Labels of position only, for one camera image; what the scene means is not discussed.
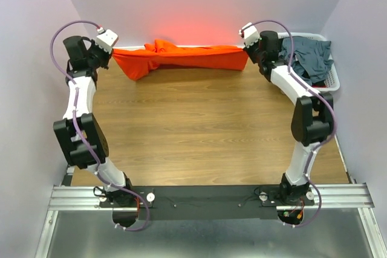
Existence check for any orange t shirt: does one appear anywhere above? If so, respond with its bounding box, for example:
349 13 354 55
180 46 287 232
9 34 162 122
112 39 248 81

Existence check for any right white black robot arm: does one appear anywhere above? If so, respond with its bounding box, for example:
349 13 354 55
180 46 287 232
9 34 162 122
240 27 334 205

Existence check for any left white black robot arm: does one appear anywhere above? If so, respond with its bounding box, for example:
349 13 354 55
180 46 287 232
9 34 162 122
53 30 136 207

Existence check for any grey blue t shirt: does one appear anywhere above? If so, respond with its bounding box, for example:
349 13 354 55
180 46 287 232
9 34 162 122
291 36 333 88

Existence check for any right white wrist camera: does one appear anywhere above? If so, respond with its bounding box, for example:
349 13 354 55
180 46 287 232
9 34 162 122
239 22 260 48

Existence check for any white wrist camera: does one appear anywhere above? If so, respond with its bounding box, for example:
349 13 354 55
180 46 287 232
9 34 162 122
95 27 119 53
239 22 260 48

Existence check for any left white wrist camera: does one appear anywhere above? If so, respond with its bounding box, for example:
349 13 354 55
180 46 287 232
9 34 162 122
95 27 119 53

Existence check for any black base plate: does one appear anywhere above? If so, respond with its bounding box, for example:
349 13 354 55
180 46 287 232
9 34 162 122
93 185 314 225

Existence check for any aluminium frame rail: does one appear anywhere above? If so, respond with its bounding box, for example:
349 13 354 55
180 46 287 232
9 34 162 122
36 184 386 257

